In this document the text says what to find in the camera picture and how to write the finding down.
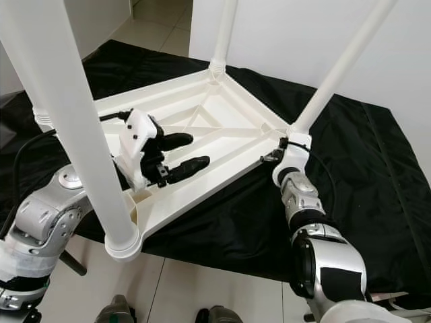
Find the grey left robot foot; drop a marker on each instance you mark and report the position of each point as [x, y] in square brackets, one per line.
[114, 309]

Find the pink seat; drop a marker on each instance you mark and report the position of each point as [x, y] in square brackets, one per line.
[387, 297]

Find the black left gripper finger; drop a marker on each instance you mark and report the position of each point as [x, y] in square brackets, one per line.
[190, 168]
[177, 141]

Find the black metal table leg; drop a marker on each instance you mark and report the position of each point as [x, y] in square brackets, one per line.
[74, 264]

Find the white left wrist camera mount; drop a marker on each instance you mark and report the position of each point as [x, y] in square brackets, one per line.
[138, 134]

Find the grey robot foot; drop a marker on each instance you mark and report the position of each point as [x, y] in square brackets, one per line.
[219, 315]
[114, 309]

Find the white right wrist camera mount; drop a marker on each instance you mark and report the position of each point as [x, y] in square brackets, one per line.
[296, 158]

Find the white plastic children table top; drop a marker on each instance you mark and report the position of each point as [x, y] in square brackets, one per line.
[236, 128]

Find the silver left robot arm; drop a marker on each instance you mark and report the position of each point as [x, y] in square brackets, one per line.
[54, 215]

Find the white plastic table leg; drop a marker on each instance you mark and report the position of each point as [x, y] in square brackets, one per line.
[343, 67]
[223, 33]
[67, 134]
[42, 120]

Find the grey right robot foot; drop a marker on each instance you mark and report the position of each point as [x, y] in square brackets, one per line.
[219, 315]

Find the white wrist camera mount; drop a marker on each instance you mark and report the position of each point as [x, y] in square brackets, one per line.
[138, 134]
[296, 158]

